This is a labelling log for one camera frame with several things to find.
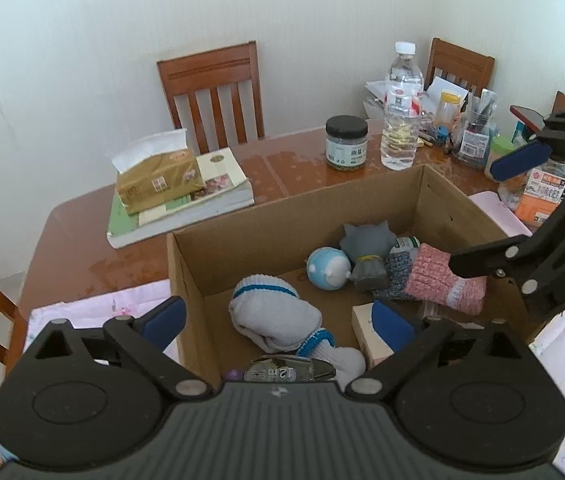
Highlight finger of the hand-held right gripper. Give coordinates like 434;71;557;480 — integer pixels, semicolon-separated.
449;232;540;282
489;101;565;182

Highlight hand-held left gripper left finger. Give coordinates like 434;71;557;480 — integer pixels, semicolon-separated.
10;296;214;401

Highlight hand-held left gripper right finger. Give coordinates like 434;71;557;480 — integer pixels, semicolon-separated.
345;300;548;401

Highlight pale pink carton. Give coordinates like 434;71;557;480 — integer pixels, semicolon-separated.
351;301;398;371

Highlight pink knitted sleeve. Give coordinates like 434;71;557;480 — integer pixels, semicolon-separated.
403;242;488;317

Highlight white sock blue knit cuff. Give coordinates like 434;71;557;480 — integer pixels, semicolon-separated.
295;327;367;386

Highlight blue knitted sleeve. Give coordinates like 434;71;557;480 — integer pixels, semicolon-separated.
369;249;415;301

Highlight white spray bottle green label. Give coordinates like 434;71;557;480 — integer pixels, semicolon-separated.
389;235;422;256

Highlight round blue plush toy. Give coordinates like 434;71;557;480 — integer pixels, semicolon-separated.
306;246;352;291

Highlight grey rubber toy figure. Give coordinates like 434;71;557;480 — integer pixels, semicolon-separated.
338;220;398;291

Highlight white sock blue stripe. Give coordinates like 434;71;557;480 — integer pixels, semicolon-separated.
230;274;323;353

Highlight brown cardboard box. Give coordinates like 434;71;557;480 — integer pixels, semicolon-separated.
166;164;548;386

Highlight brown wooden desktop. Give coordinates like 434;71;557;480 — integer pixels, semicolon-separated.
17;120;565;341

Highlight pale green container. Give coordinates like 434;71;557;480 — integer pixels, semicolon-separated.
485;135;518;181

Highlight plastic jar orange label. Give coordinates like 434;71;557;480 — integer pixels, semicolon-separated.
498;157;565;223

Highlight red smartphone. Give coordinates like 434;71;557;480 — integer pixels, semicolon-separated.
509;105;550;133

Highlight clear pen holder jar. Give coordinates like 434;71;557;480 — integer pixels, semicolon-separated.
452;89;498;163

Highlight pink floral tablecloth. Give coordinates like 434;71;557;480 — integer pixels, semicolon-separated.
27;192;565;480

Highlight amber jar yellow lid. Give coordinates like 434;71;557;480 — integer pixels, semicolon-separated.
435;90;463;128

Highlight green cover book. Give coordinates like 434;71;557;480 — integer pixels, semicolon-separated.
106;192;173;250

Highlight white paper envelopes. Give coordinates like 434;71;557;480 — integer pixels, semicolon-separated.
362;76;470;121

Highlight clear plastic water bottle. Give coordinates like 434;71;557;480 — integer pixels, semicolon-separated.
380;41;424;171

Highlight tan tissue pack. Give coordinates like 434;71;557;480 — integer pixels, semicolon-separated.
111;129;208;216

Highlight thick cream book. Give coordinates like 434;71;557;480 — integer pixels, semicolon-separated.
137;149;256;226

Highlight glass jar black lid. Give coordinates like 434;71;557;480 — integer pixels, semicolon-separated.
325;115;369;171

